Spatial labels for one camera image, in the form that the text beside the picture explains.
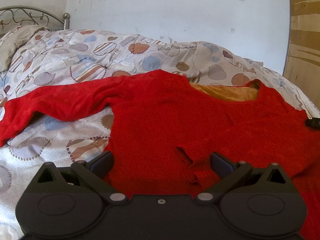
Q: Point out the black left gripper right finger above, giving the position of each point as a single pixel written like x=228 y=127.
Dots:
x=229 y=172

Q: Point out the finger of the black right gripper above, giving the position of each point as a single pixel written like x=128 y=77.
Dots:
x=313 y=123

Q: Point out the beige pillow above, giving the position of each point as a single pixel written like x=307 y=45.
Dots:
x=14 y=40

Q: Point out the red knit sweater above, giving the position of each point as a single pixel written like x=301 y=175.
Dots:
x=164 y=131

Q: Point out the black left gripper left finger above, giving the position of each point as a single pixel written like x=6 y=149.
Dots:
x=93 y=172

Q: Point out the grey metal headboard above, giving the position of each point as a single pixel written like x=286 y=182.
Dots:
x=21 y=15

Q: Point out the patterned circle print duvet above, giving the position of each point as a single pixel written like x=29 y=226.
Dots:
x=72 y=56

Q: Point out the brown wooden wardrobe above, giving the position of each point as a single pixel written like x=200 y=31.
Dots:
x=302 y=61

